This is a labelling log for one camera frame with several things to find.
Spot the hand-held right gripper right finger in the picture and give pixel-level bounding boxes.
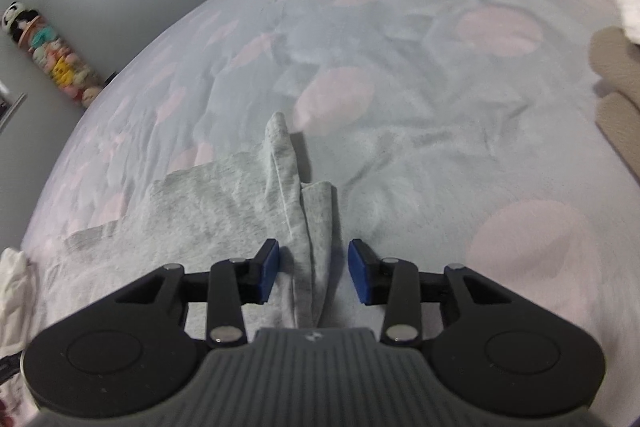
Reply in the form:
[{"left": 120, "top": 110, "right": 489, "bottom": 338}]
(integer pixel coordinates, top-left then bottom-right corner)
[{"left": 347, "top": 238, "right": 511, "bottom": 348}]

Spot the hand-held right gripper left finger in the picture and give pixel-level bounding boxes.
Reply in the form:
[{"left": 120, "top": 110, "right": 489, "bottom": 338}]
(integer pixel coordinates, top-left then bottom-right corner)
[{"left": 115, "top": 239, "right": 281, "bottom": 349}]

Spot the grey black-collared T-shirt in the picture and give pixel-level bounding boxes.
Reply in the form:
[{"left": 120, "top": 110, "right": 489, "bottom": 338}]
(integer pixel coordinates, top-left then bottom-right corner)
[{"left": 42, "top": 111, "right": 343, "bottom": 343}]

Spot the pink-dotted grey bed sheet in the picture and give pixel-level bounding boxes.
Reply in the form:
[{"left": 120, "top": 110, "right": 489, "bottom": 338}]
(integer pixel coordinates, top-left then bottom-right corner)
[{"left": 20, "top": 0, "right": 640, "bottom": 427}]

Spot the white crumpled cloth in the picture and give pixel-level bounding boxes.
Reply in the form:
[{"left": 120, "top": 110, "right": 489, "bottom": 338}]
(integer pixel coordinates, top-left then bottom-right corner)
[{"left": 0, "top": 247, "right": 38, "bottom": 427}]

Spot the column of stuffed toys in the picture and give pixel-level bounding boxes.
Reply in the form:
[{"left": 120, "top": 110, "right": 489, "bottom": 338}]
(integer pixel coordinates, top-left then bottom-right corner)
[{"left": 0, "top": 2, "right": 108, "bottom": 108}]

